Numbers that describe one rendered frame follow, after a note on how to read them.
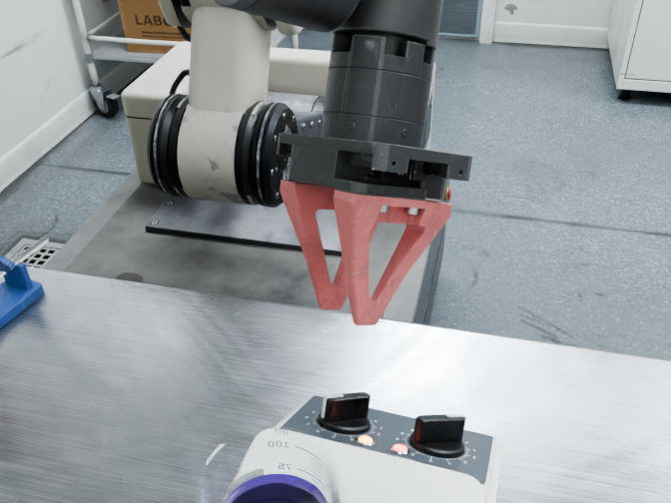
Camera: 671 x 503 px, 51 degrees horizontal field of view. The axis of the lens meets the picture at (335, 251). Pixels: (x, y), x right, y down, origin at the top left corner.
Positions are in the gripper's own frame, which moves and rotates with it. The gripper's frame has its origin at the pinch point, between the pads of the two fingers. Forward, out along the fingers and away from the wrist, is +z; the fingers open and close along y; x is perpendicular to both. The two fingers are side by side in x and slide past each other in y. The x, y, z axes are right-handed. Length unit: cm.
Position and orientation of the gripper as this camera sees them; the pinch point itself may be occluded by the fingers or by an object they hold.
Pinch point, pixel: (348, 302)
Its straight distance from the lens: 40.7
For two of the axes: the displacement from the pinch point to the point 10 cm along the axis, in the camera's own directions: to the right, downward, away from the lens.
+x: 8.2, 0.3, 5.7
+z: -1.3, 9.8, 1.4
